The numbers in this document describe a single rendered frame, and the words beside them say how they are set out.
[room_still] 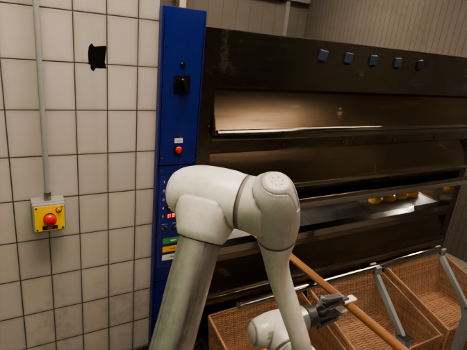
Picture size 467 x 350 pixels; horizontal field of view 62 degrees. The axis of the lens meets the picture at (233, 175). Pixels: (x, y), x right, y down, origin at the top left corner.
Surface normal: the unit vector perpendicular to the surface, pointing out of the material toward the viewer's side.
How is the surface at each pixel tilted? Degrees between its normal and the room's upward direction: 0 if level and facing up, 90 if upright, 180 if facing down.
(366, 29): 90
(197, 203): 68
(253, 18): 90
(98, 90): 90
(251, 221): 107
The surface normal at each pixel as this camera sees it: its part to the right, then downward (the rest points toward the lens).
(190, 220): -0.38, -0.11
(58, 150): 0.48, 0.33
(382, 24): -0.84, 0.10
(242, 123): 0.49, -0.01
